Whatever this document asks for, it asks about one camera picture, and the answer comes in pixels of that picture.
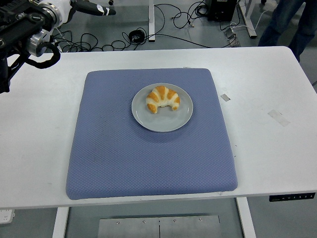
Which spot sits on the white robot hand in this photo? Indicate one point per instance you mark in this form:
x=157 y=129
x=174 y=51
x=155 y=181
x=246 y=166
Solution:
x=65 y=8

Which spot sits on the golden croissant bread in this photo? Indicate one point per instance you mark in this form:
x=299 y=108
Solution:
x=162 y=98

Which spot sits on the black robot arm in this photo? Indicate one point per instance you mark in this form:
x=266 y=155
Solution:
x=17 y=27

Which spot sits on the grey round plate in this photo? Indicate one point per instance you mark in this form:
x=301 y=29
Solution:
x=162 y=121

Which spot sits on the white background table leg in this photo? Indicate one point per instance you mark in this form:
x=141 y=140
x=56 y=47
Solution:
x=250 y=24
x=56 y=45
x=151 y=19

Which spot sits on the black equipment box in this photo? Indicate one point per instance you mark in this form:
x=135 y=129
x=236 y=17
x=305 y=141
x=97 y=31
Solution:
x=223 y=10

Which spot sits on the grey metal foot pedal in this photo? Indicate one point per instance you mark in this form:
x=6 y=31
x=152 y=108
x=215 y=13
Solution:
x=233 y=40

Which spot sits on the blue quilted mat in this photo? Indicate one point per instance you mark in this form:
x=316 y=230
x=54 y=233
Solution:
x=148 y=161

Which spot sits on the small grey tape strip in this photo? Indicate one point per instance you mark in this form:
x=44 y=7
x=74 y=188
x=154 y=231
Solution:
x=225 y=97

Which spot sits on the white desk leg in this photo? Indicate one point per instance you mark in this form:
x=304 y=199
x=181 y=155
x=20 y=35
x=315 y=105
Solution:
x=245 y=218
x=60 y=221

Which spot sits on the person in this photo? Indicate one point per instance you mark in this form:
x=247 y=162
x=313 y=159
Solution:
x=278 y=27

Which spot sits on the white power strip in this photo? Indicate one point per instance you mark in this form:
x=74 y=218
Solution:
x=6 y=215

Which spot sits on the long clear tape strip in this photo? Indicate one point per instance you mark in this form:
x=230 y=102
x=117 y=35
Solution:
x=278 y=117

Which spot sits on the black desk control panel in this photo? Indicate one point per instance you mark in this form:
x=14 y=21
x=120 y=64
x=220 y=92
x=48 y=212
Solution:
x=291 y=197

